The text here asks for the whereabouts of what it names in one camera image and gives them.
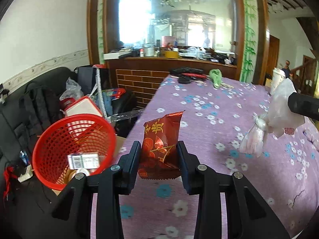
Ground cardboard box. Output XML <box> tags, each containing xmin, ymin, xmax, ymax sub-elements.
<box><xmin>51</xmin><ymin>136</ymin><xmax>126</xmax><ymax>197</ymax></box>

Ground black bag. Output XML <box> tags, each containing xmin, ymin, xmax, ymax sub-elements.
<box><xmin>76</xmin><ymin>65</ymin><xmax>110</xmax><ymax>96</ymax></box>

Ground blue red printed bag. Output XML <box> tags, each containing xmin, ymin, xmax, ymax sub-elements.
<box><xmin>101</xmin><ymin>88</ymin><xmax>126</xmax><ymax>116</ymax></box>

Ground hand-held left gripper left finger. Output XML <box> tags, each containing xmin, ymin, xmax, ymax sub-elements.
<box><xmin>51</xmin><ymin>141</ymin><xmax>142</xmax><ymax>239</ymax></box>

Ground dark red foil wrapper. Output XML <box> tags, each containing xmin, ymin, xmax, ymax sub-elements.
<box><xmin>138</xmin><ymin>111</ymin><xmax>186</xmax><ymax>181</ymax></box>

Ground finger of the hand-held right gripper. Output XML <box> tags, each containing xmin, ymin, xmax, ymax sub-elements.
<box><xmin>287</xmin><ymin>92</ymin><xmax>319</xmax><ymax>121</ymax></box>

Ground red white carton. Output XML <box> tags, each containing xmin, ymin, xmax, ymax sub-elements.
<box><xmin>161</xmin><ymin>36</ymin><xmax>176</xmax><ymax>48</ymax></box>

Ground white printed paper cup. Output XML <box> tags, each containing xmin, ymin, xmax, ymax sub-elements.
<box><xmin>271</xmin><ymin>67</ymin><xmax>286</xmax><ymax>94</ymax></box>

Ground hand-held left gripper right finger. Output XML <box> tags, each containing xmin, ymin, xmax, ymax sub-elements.
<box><xmin>177</xmin><ymin>141</ymin><xmax>291</xmax><ymax>239</ymax></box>

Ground white flat box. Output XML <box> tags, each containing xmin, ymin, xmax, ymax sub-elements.
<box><xmin>103</xmin><ymin>51</ymin><xmax>132</xmax><ymax>60</ymax></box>

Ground brown wooden door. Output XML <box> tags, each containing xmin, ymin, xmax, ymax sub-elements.
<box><xmin>267</xmin><ymin>35</ymin><xmax>280</xmax><ymax>80</ymax></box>

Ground white braided strap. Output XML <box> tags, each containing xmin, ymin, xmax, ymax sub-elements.
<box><xmin>96</xmin><ymin>68</ymin><xmax>108</xmax><ymax>118</ymax></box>

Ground white medicine box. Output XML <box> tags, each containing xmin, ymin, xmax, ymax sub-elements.
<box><xmin>67</xmin><ymin>153</ymin><xmax>100</xmax><ymax>170</ymax></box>

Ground red plastic mesh basket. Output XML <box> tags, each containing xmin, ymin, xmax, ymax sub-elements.
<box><xmin>32</xmin><ymin>114</ymin><xmax>117</xmax><ymax>190</ymax></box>

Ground clear white plastic bag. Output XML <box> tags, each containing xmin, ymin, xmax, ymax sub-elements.
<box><xmin>239</xmin><ymin>78</ymin><xmax>306</xmax><ymax>158</ymax></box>

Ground green cloth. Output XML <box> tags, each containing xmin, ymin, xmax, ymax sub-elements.
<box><xmin>208</xmin><ymin>69</ymin><xmax>223</xmax><ymax>89</ymax></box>

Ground bamboo wall decoration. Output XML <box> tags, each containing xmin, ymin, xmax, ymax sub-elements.
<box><xmin>240</xmin><ymin>0</ymin><xmax>258</xmax><ymax>82</ymax></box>

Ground white box red rim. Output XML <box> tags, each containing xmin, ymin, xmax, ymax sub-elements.
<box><xmin>64</xmin><ymin>96</ymin><xmax>104</xmax><ymax>120</ymax></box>

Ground black backpack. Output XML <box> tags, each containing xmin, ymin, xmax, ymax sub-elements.
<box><xmin>19</xmin><ymin>82</ymin><xmax>64</xmax><ymax>142</ymax></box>

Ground wooden stair railing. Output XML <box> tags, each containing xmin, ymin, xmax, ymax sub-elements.
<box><xmin>285</xmin><ymin>55</ymin><xmax>319</xmax><ymax>95</ymax></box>

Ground black luggage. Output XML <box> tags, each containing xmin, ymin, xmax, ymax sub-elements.
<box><xmin>113</xmin><ymin>91</ymin><xmax>138</xmax><ymax>137</ymax></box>

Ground red strap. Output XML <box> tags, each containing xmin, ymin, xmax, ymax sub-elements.
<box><xmin>3</xmin><ymin>166</ymin><xmax>18</xmax><ymax>201</ymax></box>

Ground black red tool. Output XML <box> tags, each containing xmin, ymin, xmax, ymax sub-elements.
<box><xmin>169</xmin><ymin>67</ymin><xmax>208</xmax><ymax>80</ymax></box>

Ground wooden partition counter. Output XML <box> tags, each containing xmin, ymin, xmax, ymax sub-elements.
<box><xmin>87</xmin><ymin>0</ymin><xmax>271</xmax><ymax>110</ymax></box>

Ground clear bag with contents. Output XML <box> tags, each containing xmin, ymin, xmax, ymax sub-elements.
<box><xmin>59</xmin><ymin>77</ymin><xmax>84</xmax><ymax>100</ymax></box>

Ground black sofa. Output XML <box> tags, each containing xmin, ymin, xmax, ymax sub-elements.
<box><xmin>0</xmin><ymin>66</ymin><xmax>80</xmax><ymax>239</ymax></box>

